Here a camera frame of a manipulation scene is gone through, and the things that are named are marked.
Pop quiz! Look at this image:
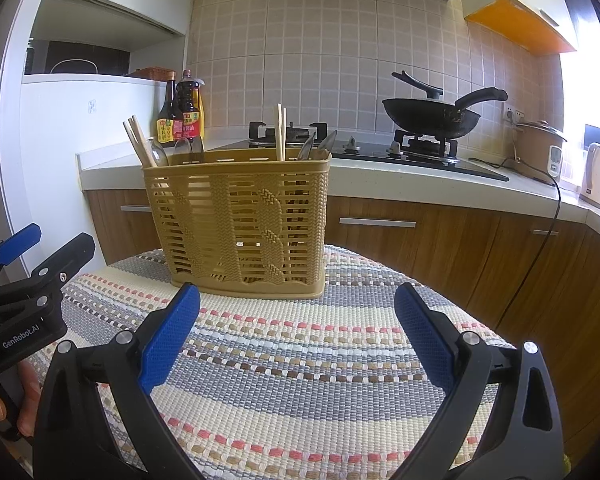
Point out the brown wicker basket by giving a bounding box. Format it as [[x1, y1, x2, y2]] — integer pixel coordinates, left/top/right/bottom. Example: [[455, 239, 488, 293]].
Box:
[[128, 66, 177, 80]]

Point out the black glass gas stove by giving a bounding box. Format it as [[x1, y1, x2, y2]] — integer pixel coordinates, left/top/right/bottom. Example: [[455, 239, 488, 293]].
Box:
[[207, 139, 511, 182]]

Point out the white charger with cable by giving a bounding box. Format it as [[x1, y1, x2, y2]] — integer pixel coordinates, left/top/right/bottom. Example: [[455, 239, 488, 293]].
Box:
[[50, 58, 99, 75]]

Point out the person's left hand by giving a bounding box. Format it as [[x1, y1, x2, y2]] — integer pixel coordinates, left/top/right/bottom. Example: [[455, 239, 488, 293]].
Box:
[[0, 360, 43, 438]]

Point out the window with dark frame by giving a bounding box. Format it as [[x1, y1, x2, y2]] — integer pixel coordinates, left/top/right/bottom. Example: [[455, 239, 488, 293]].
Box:
[[560, 0, 600, 196]]

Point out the yellow plastic utensil basket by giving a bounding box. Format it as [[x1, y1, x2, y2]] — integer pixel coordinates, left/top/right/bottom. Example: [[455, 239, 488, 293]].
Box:
[[142, 149, 332, 299]]

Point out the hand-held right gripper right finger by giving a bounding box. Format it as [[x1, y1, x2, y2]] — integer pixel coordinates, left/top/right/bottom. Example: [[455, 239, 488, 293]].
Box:
[[394, 282, 565, 480]]

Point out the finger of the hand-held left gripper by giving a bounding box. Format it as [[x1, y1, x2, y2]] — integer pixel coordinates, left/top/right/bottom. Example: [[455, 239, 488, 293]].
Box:
[[0, 224, 42, 291], [0, 232, 96, 312]]

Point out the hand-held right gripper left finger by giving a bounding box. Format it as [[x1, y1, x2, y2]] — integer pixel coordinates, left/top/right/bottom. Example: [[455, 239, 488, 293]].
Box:
[[32, 282, 208, 480]]

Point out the beige rice cooker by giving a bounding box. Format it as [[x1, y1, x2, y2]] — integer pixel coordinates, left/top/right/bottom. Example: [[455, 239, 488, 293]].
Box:
[[512, 120, 567, 184]]

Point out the slim dark soy sauce bottle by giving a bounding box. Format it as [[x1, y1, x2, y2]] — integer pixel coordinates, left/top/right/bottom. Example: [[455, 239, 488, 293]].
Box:
[[155, 79, 185, 147]]

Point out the striped woven mat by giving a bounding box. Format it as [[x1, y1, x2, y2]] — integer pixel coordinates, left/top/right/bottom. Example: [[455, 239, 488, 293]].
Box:
[[17, 245, 524, 480]]

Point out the large red label sauce bottle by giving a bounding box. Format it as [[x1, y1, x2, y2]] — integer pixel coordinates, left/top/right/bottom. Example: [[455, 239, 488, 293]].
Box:
[[176, 70, 202, 142]]

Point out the black power cable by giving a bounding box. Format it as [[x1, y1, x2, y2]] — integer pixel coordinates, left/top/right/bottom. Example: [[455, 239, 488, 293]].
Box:
[[469, 156, 563, 331]]

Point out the black burner grate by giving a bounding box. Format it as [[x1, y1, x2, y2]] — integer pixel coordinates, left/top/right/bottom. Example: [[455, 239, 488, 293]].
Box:
[[393, 129, 460, 157], [248, 121, 329, 149]]

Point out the white electric kettle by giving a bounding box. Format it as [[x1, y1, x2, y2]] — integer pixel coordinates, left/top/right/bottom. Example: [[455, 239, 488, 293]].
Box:
[[579, 142, 600, 210]]

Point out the orange wall cabinet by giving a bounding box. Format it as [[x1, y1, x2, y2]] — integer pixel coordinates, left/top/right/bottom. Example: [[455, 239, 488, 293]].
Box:
[[461, 0, 579, 55]]

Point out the black wok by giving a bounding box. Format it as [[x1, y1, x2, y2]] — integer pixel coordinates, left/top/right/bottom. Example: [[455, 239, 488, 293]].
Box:
[[382, 87, 509, 140]]

